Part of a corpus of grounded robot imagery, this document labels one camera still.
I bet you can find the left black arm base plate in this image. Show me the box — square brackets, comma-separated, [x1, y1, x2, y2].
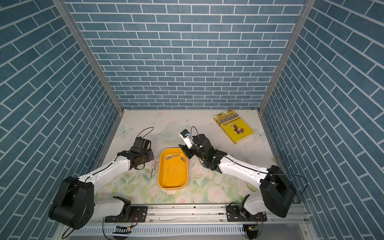
[104, 206, 148, 224]

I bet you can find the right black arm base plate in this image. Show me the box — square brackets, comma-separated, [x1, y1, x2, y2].
[226, 205, 268, 222]

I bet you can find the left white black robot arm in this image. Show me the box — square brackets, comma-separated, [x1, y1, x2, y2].
[48, 137, 154, 230]

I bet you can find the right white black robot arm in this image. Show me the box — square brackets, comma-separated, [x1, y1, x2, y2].
[179, 130, 297, 221]

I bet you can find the yellow plastic storage tray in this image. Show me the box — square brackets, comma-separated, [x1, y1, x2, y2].
[158, 148, 188, 191]

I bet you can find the pile of silver screws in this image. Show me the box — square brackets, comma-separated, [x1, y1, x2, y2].
[165, 155, 186, 162]

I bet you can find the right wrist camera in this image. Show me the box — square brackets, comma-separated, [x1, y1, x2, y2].
[179, 129, 194, 149]

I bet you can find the white slotted cable duct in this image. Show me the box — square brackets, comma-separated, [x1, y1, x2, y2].
[72, 224, 245, 237]

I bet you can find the yellow paperback book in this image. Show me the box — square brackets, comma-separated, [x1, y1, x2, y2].
[214, 110, 255, 145]

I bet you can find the aluminium mounting rail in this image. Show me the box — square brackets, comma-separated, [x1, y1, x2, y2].
[89, 203, 309, 223]

